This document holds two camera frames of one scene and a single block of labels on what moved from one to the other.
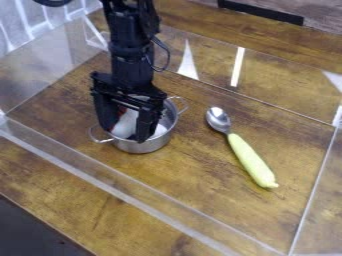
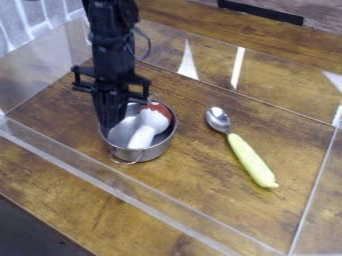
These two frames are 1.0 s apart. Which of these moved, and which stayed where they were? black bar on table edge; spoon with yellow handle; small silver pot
Moved: small silver pot
Stayed: black bar on table edge; spoon with yellow handle
